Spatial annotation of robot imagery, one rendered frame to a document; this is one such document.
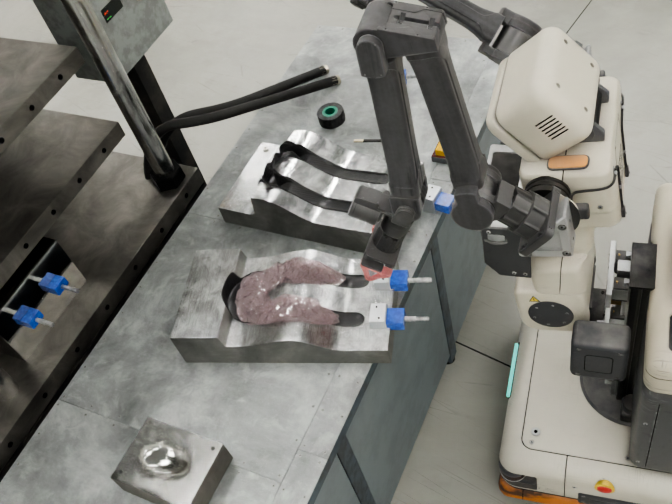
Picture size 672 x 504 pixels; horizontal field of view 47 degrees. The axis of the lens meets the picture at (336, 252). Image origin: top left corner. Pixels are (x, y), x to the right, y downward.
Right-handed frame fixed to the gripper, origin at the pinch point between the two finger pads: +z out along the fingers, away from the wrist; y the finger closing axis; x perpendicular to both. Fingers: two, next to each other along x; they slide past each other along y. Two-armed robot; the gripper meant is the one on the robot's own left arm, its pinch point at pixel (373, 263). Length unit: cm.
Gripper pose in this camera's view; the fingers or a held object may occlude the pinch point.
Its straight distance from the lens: 168.1
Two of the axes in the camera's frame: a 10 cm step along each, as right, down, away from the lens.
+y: -2.7, 7.7, -5.7
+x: 9.3, 3.6, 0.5
